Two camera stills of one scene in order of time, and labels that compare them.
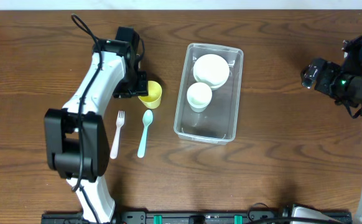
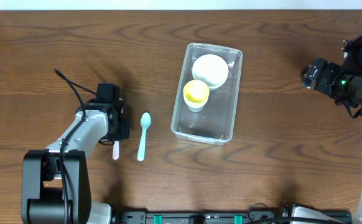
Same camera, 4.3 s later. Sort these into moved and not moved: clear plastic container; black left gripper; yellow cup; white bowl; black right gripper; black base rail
Moved: yellow cup; black left gripper
Not moved: black right gripper; black base rail; white bowl; clear plastic container
